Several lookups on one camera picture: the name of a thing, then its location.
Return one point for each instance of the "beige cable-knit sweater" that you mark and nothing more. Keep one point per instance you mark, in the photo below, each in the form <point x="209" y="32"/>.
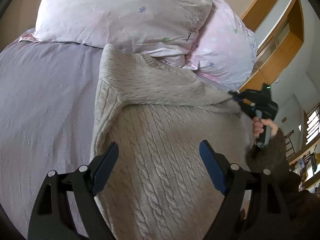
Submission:
<point x="158" y="115"/>

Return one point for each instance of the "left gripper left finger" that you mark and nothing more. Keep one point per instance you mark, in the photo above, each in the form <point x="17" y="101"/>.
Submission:
<point x="51" y="217"/>

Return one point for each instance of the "dark fuzzy sleeve forearm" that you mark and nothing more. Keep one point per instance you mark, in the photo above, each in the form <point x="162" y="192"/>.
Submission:
<point x="271" y="157"/>

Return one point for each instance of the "person right hand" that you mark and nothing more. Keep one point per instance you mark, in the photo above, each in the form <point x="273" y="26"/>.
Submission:
<point x="258" y="124"/>

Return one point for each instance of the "white floral pillow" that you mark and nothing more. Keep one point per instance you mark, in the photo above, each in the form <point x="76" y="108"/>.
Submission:
<point x="164" y="29"/>

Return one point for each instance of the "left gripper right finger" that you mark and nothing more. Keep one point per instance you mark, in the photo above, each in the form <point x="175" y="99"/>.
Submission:
<point x="253" y="206"/>

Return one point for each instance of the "lavender bed sheet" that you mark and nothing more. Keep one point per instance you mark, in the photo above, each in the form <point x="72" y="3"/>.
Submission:
<point x="47" y="118"/>

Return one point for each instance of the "pink floral pillow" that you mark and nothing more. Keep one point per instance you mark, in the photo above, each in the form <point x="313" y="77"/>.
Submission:
<point x="225" y="50"/>

